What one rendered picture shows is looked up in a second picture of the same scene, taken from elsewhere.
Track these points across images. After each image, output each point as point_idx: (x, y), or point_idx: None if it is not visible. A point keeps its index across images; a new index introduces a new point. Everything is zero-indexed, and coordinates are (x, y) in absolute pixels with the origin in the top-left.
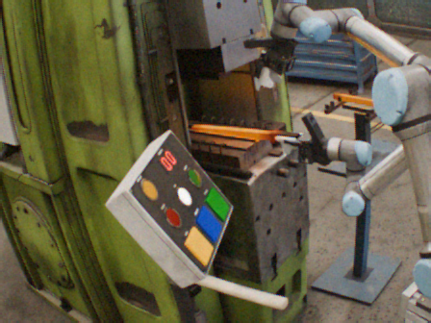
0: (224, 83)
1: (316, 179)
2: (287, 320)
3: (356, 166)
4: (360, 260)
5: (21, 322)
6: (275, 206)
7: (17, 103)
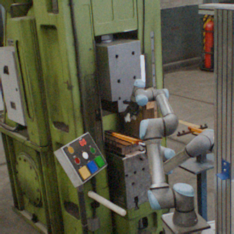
0: None
1: (208, 177)
2: None
3: (164, 159)
4: None
5: (0, 229)
6: (138, 172)
7: (27, 105)
